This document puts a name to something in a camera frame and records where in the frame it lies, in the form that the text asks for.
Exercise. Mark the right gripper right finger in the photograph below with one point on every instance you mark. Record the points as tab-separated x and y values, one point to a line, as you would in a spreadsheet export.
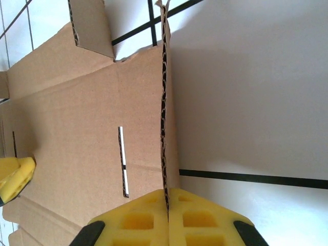
200	225

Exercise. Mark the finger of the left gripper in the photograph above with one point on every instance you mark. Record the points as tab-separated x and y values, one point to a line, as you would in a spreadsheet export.
15	176

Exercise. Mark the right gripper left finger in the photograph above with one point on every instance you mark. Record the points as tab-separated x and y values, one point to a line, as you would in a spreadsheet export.
135	225

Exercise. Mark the brown cardboard box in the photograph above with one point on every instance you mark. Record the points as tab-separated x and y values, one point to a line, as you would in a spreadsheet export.
84	115

